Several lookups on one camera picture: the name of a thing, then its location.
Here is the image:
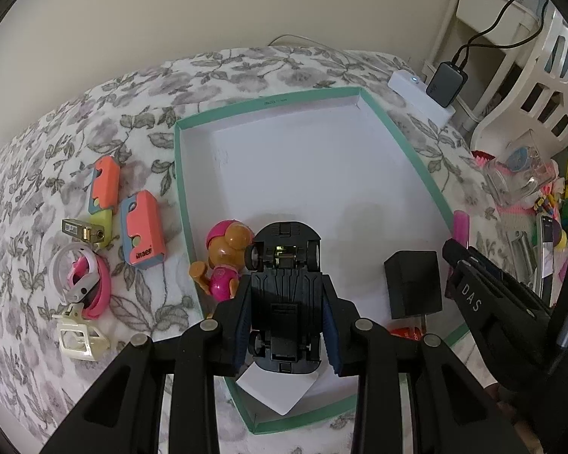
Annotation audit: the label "white shelf unit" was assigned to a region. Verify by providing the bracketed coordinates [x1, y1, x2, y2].
[423, 0, 568, 152]

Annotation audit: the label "orange blue lettered toy knife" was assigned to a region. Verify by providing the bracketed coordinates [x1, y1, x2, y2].
[119, 190, 165, 270]

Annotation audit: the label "cream hair claw clip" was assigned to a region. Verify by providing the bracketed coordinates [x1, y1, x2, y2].
[52, 303, 111, 362]

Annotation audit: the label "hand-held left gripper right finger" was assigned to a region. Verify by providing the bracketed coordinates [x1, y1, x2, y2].
[319, 274, 524, 454]

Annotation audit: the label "clear plastic container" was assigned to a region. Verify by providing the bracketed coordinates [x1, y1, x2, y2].
[483, 130, 557, 206]

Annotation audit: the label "black charger cable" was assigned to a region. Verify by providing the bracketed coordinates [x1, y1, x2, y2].
[457, 0, 550, 74]

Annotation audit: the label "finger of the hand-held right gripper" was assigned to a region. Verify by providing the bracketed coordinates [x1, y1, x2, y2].
[442, 239, 554, 341]
[466, 245, 550, 311]

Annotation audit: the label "black toy car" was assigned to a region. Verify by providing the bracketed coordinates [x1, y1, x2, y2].
[248, 221, 323, 374]

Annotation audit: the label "pink brown pup toy figure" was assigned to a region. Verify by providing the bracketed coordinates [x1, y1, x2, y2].
[189, 220, 254, 301]

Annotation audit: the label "gold metal lighter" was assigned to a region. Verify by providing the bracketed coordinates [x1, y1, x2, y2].
[61, 218, 109, 242]

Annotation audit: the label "teal white cardboard box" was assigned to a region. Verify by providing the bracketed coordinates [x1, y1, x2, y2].
[174, 87, 469, 435]

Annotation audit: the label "grey charger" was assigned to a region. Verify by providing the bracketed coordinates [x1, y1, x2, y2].
[426, 61, 469, 109]

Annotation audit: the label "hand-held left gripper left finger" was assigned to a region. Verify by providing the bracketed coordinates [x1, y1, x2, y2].
[40, 272, 259, 454]

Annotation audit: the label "white power strip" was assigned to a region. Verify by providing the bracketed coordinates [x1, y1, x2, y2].
[388, 70, 456, 128]

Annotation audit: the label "white pink tape rings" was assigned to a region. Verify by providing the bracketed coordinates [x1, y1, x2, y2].
[47, 242, 100, 303]

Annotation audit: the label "red white tube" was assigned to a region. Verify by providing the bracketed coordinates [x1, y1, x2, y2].
[388, 326, 424, 341]

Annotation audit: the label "magenta pink comb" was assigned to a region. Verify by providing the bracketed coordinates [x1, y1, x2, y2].
[447, 210, 470, 299]

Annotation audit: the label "black power adapter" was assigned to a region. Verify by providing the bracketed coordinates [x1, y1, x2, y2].
[384, 250, 443, 329]

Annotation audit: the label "pink knitted cloth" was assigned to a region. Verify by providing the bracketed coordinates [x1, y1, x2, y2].
[497, 201, 550, 228]

